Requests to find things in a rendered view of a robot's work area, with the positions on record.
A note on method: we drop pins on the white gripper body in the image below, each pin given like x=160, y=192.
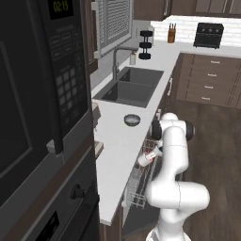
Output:
x=157, y=152

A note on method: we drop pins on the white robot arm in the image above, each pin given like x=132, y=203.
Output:
x=175, y=163

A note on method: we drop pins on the white cup with red pattern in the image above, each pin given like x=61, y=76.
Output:
x=145, y=159

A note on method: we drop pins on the grey bowl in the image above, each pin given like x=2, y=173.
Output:
x=132, y=119

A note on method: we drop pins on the brown cupboard door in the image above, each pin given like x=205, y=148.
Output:
x=168, y=91

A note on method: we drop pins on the dark dishwasher door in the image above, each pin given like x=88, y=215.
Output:
x=141, y=221

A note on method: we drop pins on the dark grey double sink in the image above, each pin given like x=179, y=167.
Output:
x=130, y=86

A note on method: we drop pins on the brown drawer cabinet run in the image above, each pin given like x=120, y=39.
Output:
x=209, y=80

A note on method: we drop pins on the black oven knob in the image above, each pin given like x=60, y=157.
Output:
x=77, y=192

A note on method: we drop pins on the white soap dispenser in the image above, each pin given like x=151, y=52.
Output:
x=132, y=58

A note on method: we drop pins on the grey sink tap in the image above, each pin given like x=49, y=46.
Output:
x=118, y=61

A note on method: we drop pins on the black stacked round stand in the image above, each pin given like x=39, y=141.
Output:
x=146, y=44

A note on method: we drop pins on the black built-in oven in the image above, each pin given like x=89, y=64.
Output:
x=59, y=207

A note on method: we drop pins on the brown knife block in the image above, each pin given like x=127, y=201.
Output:
x=171, y=34

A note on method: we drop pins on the black toaster oven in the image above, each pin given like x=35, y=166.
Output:
x=208, y=35

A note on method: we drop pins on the grey window blinds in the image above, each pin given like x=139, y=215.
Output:
x=113, y=25

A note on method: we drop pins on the black microwave oven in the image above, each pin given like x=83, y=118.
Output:
x=34, y=94

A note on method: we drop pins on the brown wall cupboards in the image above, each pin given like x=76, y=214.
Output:
x=188, y=8

